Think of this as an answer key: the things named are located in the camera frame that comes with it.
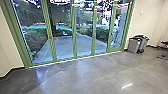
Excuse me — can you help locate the green framed glass door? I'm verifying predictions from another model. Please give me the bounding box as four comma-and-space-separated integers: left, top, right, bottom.
107, 0, 134, 54

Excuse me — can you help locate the grey indoor trash bin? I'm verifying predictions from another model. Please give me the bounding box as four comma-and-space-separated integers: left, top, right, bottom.
128, 37, 141, 54

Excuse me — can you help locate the white garden statue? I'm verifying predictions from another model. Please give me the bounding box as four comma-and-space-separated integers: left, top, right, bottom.
112, 18, 120, 43

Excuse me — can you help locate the green lid indoor bin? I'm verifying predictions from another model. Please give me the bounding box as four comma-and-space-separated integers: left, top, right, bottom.
135, 34, 150, 53

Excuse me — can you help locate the outdoor green shrub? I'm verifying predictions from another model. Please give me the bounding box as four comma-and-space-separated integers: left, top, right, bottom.
21, 29, 51, 54
78, 26, 109, 43

